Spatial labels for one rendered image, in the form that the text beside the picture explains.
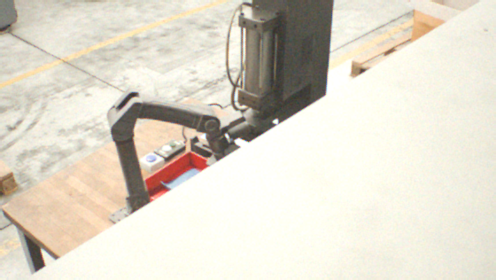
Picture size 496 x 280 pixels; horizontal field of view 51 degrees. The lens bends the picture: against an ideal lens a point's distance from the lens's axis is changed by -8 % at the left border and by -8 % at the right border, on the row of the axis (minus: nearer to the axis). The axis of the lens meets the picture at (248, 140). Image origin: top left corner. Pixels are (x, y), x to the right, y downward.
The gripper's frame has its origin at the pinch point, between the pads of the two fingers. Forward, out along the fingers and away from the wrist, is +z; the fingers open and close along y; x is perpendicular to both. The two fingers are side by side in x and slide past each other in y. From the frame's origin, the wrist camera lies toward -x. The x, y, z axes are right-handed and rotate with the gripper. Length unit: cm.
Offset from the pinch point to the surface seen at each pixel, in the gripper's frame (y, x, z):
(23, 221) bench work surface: -53, 45, -10
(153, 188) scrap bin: -15.7, 23.5, 5.4
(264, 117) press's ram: 16.3, -4.5, -11.1
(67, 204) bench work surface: -39, 40, -4
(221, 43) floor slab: 197, 219, 202
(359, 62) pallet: 219, 87, 194
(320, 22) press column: 48, -8, -25
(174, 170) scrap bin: -5.4, 23.5, 8.4
